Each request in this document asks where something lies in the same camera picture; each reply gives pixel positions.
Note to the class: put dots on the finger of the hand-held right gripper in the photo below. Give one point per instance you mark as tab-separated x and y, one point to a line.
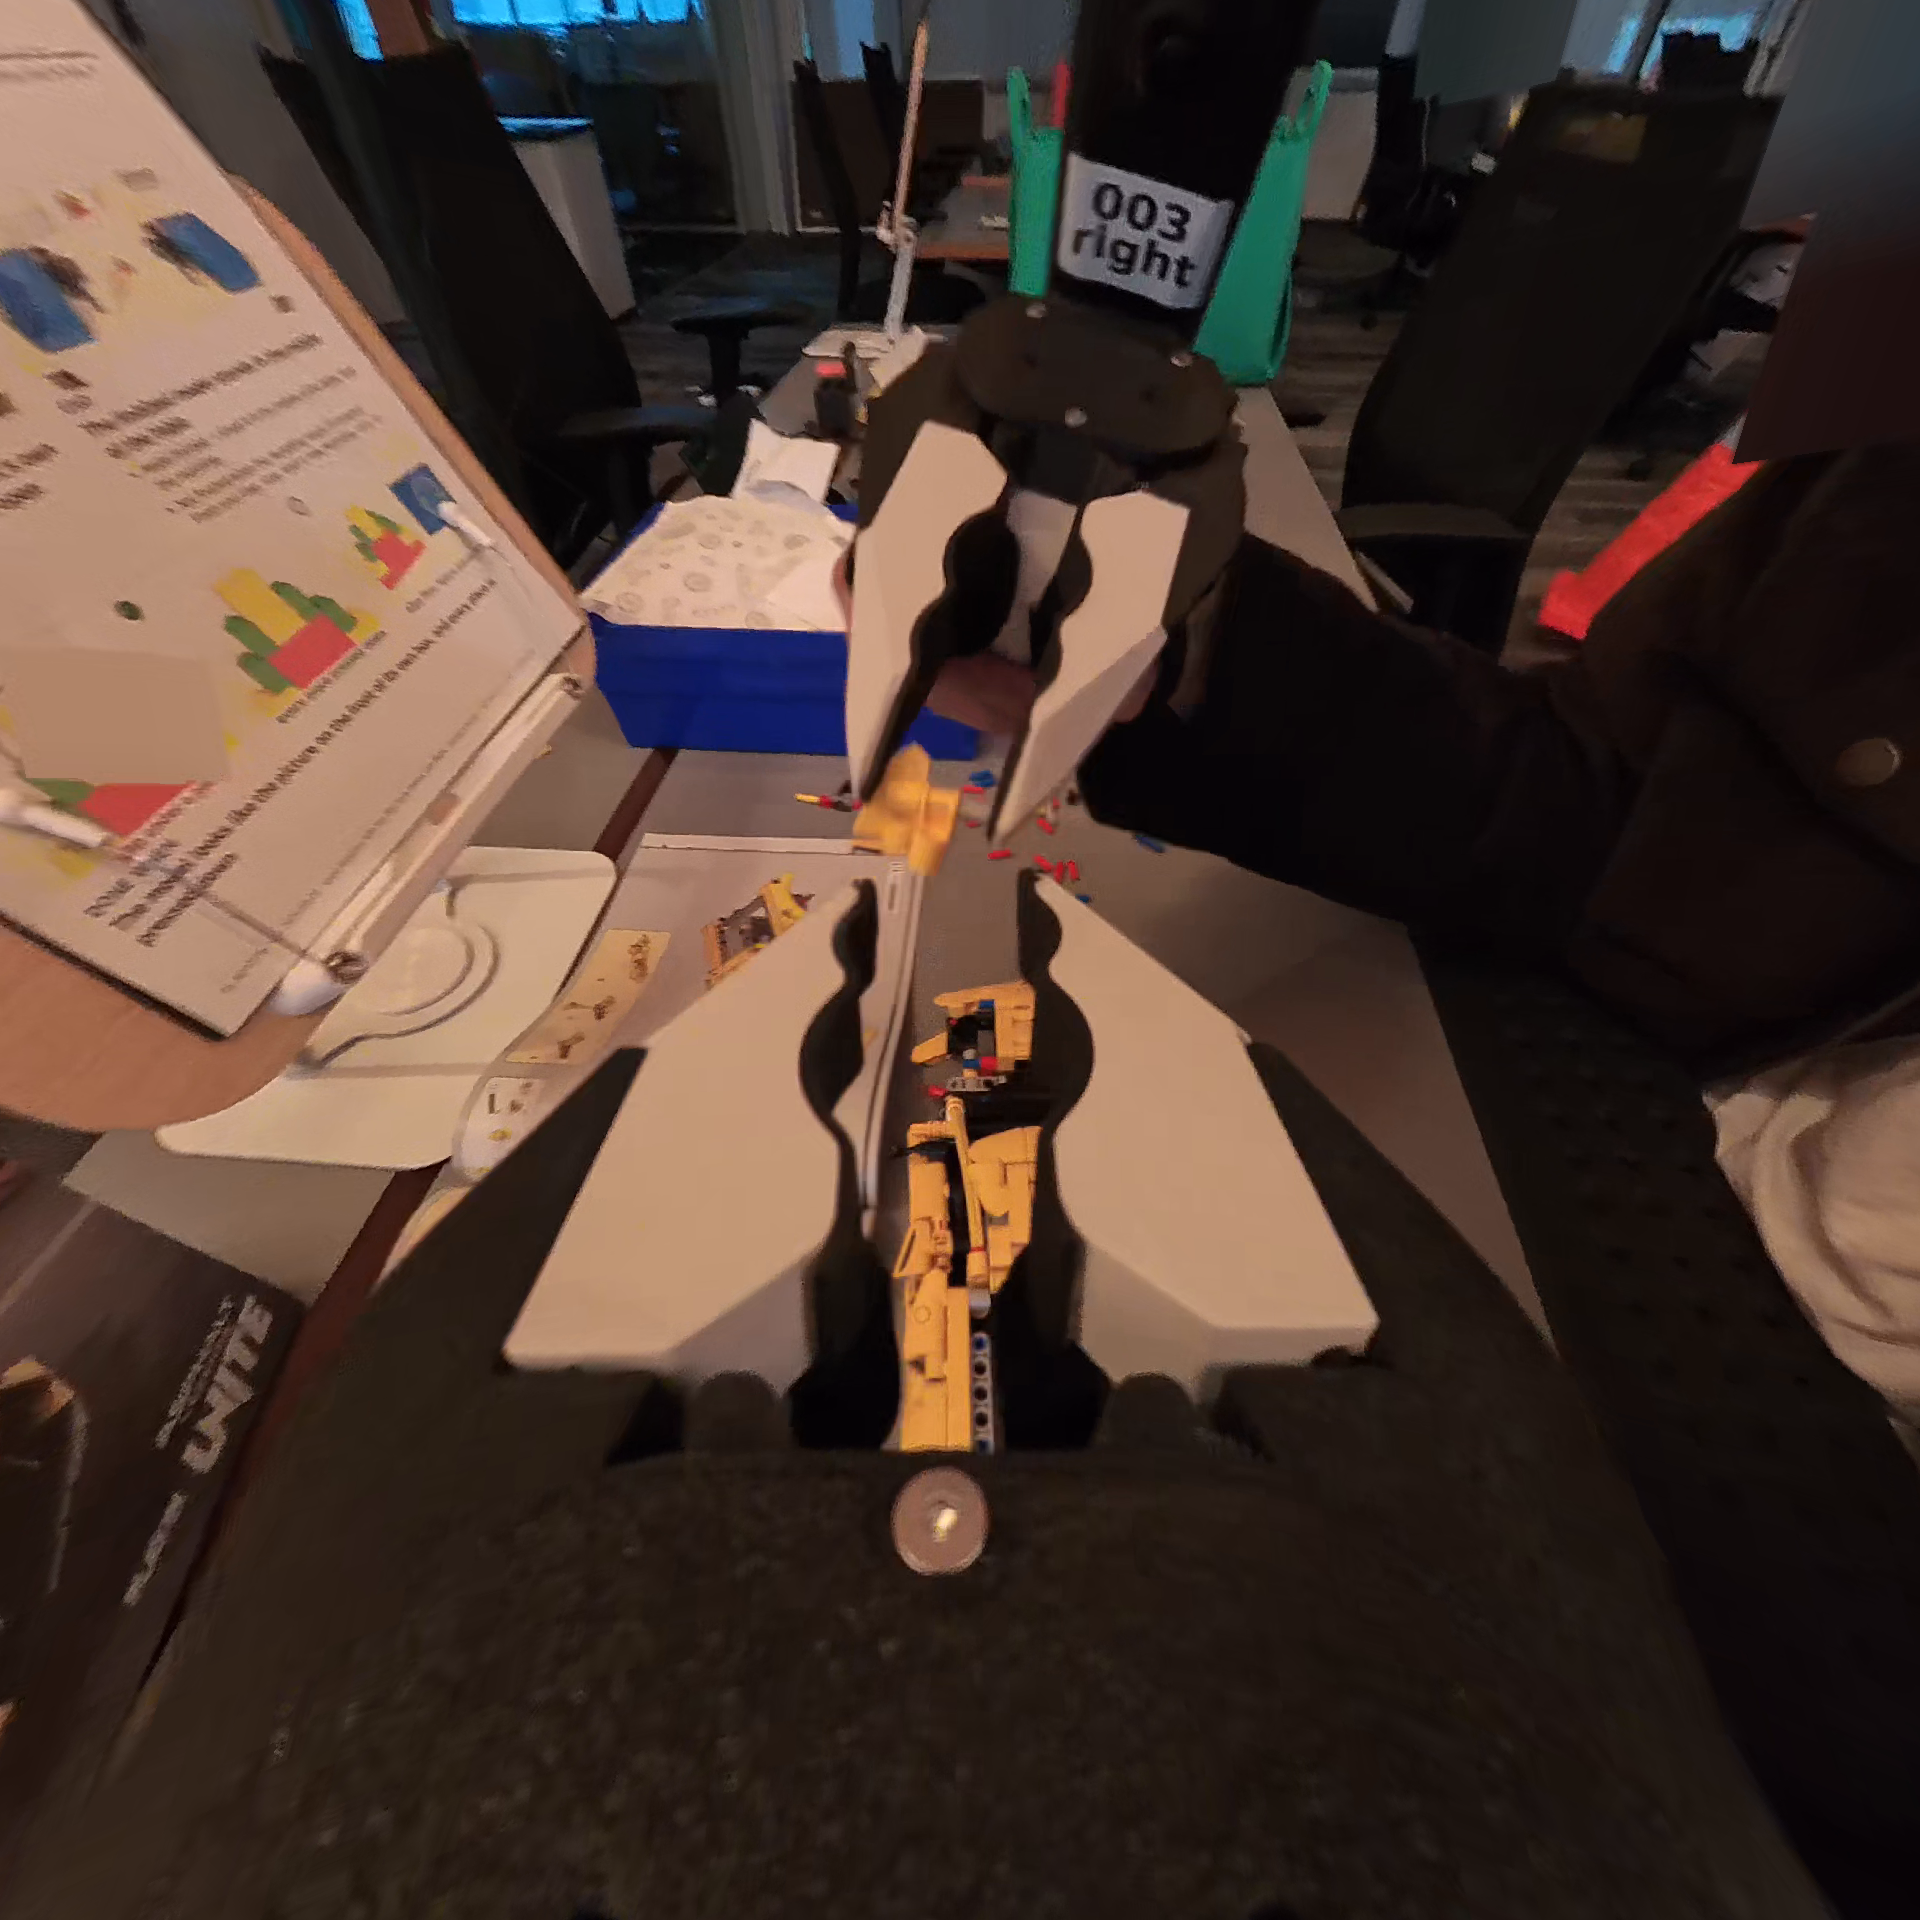
1117	599
900	571

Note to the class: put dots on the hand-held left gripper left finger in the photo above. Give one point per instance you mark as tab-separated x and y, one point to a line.
675	1201

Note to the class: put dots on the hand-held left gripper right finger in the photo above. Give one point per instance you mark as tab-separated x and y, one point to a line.
1215	1201

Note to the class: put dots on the yellow brick model car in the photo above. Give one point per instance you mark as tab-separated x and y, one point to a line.
991	1185

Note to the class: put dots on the instruction booklet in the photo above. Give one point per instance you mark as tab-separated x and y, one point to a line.
675	902

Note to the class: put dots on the person's right forearm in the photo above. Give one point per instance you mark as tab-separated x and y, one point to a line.
1425	780

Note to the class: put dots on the person's right hand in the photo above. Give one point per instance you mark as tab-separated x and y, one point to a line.
984	697

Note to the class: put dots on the blue plastic bin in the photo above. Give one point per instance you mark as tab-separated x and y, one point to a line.
720	692

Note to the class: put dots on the green plastic bin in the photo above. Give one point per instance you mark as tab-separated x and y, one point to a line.
1259	271

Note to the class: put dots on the pile of small coloured bricks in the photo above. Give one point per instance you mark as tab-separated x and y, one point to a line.
1049	863

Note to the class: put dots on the black office chair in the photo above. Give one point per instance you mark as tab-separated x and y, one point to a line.
1546	301
495	271

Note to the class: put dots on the black dotted rubber mat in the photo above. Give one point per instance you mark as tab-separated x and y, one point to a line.
1680	1350

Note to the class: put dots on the red chair part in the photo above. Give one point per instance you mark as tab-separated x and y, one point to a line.
1635	557

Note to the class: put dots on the black toy car set box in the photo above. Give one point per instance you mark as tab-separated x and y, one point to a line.
120	1424

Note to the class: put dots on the white printed sheet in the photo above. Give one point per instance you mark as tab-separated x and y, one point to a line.
225	451

